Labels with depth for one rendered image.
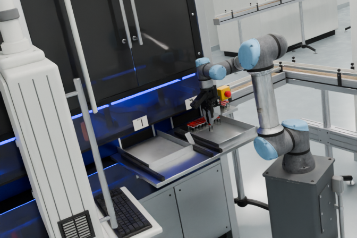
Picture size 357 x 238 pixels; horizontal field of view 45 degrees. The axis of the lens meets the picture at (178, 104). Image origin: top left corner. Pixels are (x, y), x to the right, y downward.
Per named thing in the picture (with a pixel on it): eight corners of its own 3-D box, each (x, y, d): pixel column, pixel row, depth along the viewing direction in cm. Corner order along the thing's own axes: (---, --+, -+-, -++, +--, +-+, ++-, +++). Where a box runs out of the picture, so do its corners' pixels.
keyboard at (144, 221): (92, 200, 204) (91, 195, 203) (120, 189, 210) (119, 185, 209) (120, 241, 169) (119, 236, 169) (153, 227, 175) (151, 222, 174)
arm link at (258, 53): (297, 154, 193) (278, 33, 179) (271, 166, 186) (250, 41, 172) (278, 148, 203) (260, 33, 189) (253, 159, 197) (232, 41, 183)
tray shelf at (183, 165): (110, 159, 232) (109, 155, 231) (211, 115, 266) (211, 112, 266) (157, 188, 193) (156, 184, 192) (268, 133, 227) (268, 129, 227)
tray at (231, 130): (180, 134, 241) (179, 128, 240) (217, 119, 254) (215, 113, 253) (219, 150, 214) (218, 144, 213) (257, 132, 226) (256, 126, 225)
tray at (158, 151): (117, 152, 234) (116, 146, 232) (158, 135, 246) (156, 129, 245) (150, 170, 206) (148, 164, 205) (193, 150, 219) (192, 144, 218)
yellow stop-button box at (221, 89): (214, 99, 264) (213, 87, 261) (223, 95, 267) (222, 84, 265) (222, 101, 258) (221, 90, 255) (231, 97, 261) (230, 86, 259)
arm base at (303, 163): (320, 161, 205) (319, 142, 201) (307, 176, 194) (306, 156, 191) (290, 156, 214) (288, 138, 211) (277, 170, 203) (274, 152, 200)
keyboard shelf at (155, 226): (70, 211, 203) (69, 206, 202) (125, 189, 214) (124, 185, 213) (98, 262, 164) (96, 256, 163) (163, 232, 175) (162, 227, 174)
